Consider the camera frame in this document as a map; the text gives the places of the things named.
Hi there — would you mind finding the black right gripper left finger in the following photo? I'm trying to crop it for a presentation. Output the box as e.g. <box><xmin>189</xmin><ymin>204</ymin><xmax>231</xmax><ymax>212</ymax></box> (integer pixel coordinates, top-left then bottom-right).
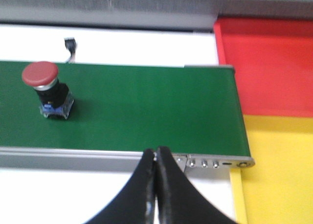
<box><xmin>87</xmin><ymin>149</ymin><xmax>156</xmax><ymax>224</ymax></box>

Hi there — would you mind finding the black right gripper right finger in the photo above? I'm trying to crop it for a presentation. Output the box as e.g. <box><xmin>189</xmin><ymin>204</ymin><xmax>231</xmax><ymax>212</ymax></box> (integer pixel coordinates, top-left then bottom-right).
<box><xmin>156</xmin><ymin>146</ymin><xmax>235</xmax><ymax>224</ymax></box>

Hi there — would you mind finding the red mushroom push button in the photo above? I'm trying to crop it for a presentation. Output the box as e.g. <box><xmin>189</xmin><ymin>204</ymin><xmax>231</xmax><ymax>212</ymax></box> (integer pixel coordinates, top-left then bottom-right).
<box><xmin>22</xmin><ymin>61</ymin><xmax>74</xmax><ymax>120</ymax></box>

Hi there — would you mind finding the yellow plastic tray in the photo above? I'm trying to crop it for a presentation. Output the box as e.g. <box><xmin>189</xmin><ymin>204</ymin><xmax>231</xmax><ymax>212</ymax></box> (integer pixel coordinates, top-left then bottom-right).
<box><xmin>230</xmin><ymin>115</ymin><xmax>313</xmax><ymax>224</ymax></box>

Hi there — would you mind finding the red plastic tray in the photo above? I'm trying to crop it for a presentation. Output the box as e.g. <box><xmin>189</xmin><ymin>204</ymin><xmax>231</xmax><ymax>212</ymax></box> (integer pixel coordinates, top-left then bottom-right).
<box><xmin>213</xmin><ymin>18</ymin><xmax>313</xmax><ymax>117</ymax></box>

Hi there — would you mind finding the small black connector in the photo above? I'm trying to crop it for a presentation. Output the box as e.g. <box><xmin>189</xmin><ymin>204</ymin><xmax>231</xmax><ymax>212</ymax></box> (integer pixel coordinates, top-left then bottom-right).
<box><xmin>64</xmin><ymin>38</ymin><xmax>77</xmax><ymax>63</ymax></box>

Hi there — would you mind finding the grey stone slab right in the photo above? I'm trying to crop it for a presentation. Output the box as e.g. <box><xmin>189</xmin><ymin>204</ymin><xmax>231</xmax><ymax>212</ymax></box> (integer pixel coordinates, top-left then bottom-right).
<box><xmin>111</xmin><ymin>0</ymin><xmax>313</xmax><ymax>19</ymax></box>

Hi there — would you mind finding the grey stone slab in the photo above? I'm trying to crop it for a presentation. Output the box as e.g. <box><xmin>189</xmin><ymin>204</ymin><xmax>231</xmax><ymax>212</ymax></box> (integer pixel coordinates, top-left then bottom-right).
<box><xmin>0</xmin><ymin>0</ymin><xmax>112</xmax><ymax>20</ymax></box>
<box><xmin>111</xmin><ymin>0</ymin><xmax>313</xmax><ymax>19</ymax></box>

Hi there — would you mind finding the grey stone slab left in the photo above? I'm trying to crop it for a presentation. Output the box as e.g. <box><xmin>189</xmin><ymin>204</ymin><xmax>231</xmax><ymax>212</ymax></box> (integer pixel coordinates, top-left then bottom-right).
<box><xmin>0</xmin><ymin>0</ymin><xmax>112</xmax><ymax>20</ymax></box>

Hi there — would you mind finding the silver conveyor frame rail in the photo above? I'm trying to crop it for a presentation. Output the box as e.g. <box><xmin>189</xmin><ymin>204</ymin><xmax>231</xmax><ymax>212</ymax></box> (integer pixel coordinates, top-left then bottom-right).
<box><xmin>0</xmin><ymin>65</ymin><xmax>256</xmax><ymax>173</ymax></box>

